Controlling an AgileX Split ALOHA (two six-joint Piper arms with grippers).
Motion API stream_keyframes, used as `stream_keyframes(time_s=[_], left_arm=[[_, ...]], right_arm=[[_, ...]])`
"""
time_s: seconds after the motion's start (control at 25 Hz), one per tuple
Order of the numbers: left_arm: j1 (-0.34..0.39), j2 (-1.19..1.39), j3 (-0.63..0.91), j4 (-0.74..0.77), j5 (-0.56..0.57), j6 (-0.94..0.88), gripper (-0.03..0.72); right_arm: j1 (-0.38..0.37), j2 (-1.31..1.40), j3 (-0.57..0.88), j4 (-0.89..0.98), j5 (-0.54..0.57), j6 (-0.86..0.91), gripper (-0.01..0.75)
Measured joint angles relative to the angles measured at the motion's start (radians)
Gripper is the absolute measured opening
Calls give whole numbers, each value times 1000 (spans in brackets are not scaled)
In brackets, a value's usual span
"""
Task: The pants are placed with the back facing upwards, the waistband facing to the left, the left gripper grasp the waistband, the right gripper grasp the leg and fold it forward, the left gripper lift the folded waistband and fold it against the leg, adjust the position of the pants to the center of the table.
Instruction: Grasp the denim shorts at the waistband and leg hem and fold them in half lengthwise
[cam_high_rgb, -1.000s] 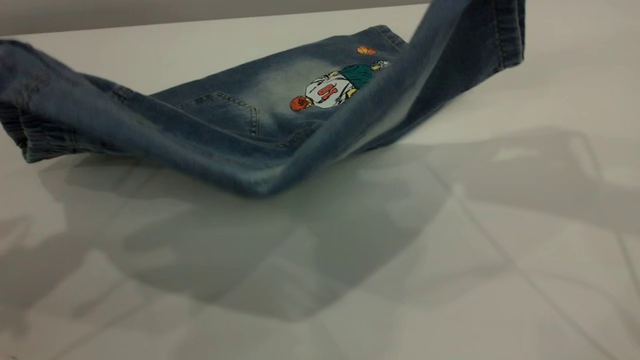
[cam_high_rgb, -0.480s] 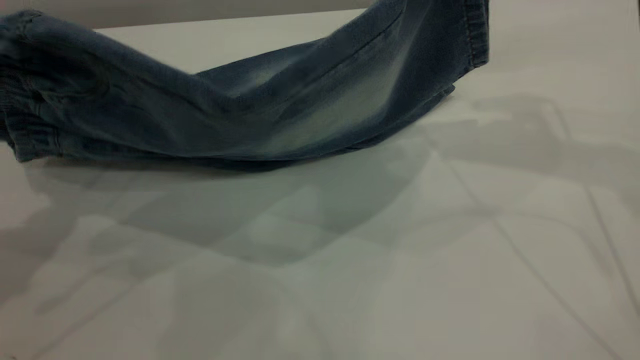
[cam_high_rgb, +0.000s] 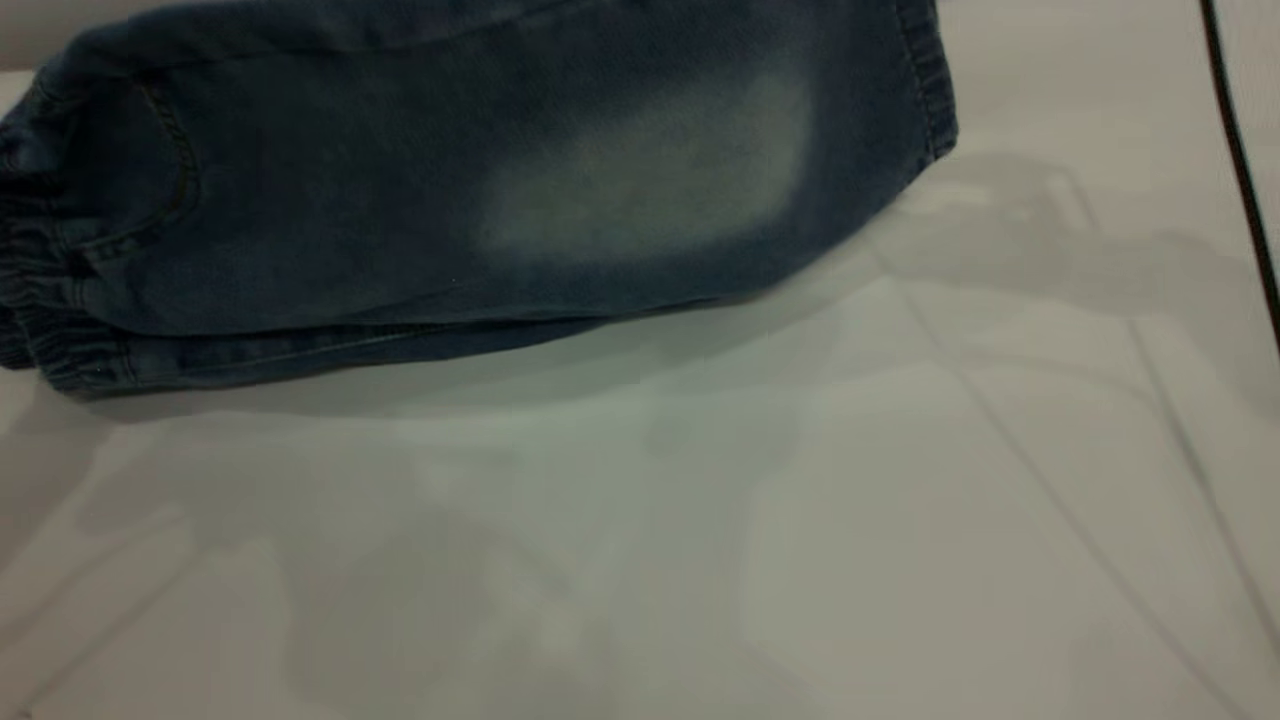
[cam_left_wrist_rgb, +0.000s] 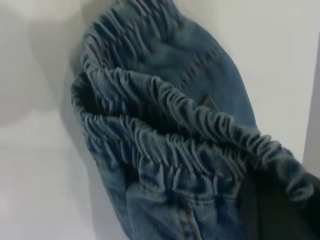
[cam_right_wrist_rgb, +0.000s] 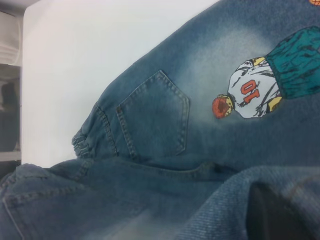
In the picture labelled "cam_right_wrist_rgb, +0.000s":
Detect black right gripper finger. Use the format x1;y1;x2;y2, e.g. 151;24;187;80
246;181;314;240

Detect blue denim shorts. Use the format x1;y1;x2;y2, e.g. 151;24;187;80
0;0;320;240

